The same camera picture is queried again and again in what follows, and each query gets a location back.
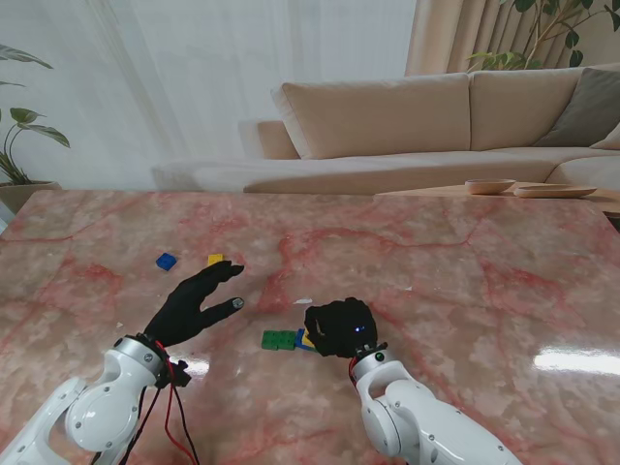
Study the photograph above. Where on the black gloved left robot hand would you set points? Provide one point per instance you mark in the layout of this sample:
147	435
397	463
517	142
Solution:
184	310

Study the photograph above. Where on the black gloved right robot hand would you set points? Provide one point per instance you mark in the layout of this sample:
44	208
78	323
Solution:
344	324

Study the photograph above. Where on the yellow toy brick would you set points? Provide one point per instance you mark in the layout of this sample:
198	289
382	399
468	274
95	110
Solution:
307	342
215	258

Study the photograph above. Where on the blue toy brick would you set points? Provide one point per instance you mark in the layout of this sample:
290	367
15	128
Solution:
166	261
300	336

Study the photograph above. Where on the green toy brick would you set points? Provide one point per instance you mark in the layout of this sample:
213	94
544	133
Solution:
287	340
270	340

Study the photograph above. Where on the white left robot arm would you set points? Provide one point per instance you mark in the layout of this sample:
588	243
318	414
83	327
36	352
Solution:
97	412

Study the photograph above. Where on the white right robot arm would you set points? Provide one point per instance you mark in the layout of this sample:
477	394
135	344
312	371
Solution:
426	421

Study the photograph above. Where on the light wooden coffee table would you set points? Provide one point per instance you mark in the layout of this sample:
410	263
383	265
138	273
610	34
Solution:
426	191

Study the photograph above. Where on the beige plant pot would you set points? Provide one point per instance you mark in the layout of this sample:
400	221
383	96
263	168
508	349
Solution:
24	196

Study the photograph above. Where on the wooden bowl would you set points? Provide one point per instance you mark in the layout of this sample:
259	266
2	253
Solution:
490	186

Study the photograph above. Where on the beige sofa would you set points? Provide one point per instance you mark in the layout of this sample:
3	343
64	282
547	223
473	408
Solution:
378	121

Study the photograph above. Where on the variegated leafy house plant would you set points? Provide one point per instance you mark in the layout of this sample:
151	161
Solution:
46	134

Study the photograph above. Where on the sheer white curtain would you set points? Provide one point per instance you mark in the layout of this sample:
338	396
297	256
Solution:
194	72

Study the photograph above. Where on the flat wooden plate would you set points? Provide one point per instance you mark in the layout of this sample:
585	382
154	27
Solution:
554	192

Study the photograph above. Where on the beige curtain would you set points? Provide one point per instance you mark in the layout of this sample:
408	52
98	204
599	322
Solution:
436	34

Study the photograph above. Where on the dark green leafy tree plant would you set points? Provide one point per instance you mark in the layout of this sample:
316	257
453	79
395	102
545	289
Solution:
504	60

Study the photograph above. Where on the grey sofa cushion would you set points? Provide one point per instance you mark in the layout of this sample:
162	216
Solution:
586	111

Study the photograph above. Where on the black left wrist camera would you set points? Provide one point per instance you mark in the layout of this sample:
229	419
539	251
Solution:
178	374

